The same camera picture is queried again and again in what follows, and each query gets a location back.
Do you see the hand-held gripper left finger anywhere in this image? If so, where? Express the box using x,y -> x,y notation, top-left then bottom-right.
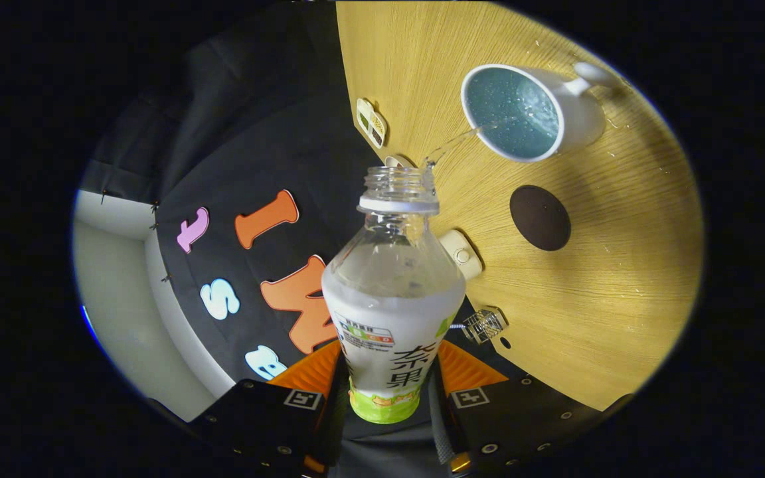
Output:
189,340 -> 351,477

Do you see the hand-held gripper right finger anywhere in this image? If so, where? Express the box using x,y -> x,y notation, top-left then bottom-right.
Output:
428,340 -> 606,476

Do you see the clear juice bottle white label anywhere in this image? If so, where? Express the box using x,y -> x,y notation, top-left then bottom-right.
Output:
321,166 -> 468,424

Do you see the dark brown round coaster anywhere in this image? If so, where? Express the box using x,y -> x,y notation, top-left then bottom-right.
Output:
509,185 -> 572,252

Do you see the white cup blue inside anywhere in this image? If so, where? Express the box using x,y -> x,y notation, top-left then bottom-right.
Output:
460,62 -> 622,163

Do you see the cream white toaster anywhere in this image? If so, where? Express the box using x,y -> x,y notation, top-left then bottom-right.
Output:
437,229 -> 483,281

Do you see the wooden table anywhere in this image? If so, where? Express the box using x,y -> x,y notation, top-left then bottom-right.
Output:
336,0 -> 705,412

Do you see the black backdrop cloth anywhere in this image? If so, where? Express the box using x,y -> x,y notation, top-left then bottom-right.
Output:
80,0 -> 536,478

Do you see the white divided dish with beans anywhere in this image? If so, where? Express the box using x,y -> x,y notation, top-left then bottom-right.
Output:
356,98 -> 388,149

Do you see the wire mesh utensil holder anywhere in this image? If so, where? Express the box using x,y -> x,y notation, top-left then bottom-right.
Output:
462,307 -> 508,345

